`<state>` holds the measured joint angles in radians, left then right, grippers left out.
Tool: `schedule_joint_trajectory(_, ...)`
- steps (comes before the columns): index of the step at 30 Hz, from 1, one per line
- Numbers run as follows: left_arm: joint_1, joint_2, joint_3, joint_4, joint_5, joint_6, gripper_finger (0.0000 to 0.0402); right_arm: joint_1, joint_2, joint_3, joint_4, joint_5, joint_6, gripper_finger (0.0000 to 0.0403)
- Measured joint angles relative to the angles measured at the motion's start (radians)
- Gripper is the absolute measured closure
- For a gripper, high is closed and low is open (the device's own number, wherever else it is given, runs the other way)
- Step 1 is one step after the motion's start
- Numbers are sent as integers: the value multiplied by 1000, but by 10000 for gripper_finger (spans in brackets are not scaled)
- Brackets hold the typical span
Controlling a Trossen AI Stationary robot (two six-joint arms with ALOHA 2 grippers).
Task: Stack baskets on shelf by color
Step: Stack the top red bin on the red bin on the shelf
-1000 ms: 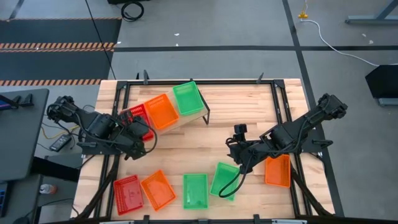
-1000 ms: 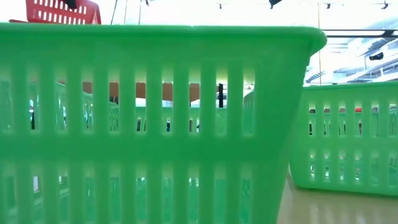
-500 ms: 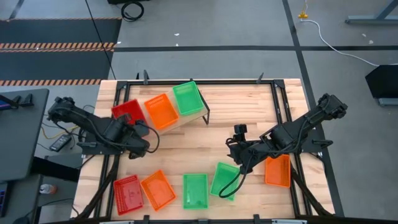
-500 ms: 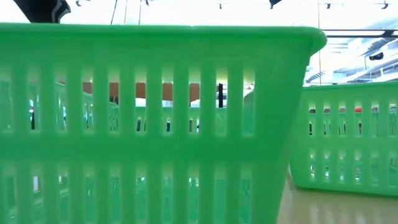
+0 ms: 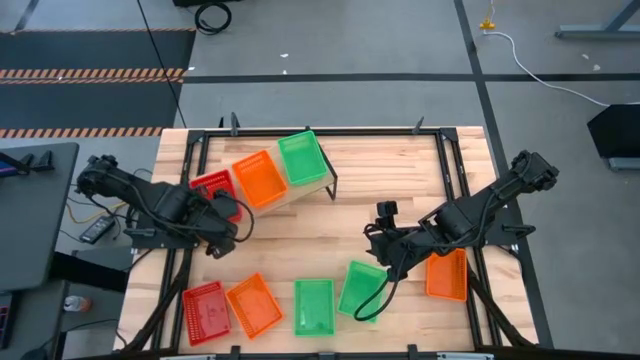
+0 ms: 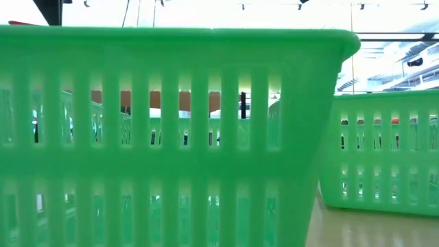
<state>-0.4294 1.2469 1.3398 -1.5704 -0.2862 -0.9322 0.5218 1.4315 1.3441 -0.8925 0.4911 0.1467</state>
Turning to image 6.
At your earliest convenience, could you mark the green slotted plastic basket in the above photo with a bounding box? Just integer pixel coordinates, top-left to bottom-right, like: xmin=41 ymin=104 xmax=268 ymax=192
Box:
xmin=318 ymin=89 xmax=439 ymax=217
xmin=0 ymin=24 xmax=361 ymax=247

